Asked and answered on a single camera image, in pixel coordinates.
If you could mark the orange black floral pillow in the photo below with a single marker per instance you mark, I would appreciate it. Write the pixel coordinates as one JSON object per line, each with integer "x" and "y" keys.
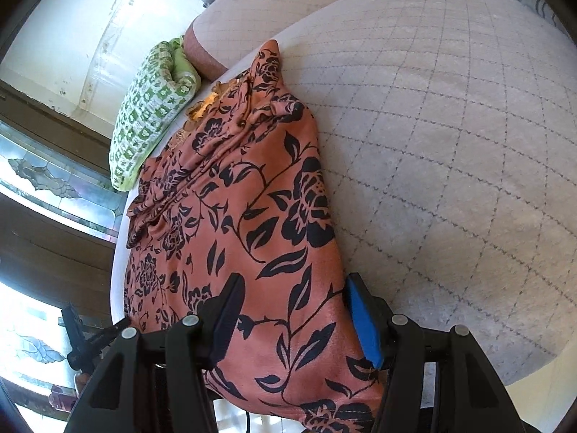
{"x": 270, "y": 216}

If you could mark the stained glass wooden door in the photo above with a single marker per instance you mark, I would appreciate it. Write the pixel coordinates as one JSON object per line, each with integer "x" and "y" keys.
{"x": 45, "y": 180}

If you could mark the pink bolster cushion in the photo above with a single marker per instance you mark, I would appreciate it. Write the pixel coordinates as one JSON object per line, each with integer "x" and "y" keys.
{"x": 270, "y": 13}

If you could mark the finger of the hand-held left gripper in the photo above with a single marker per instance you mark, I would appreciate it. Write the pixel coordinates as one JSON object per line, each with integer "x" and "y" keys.
{"x": 110, "y": 331}

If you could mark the green white patterned pillow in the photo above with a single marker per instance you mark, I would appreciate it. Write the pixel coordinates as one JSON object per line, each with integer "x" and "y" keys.
{"x": 144, "y": 112}

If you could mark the grey quilted bed mat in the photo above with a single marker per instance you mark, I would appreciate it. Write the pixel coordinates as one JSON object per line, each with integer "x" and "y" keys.
{"x": 450, "y": 144}

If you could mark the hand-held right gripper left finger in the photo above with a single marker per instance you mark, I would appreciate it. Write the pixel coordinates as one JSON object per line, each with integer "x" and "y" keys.
{"x": 225, "y": 320}

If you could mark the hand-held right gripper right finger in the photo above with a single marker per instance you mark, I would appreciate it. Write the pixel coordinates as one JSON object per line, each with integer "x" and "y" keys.
{"x": 365, "y": 324}

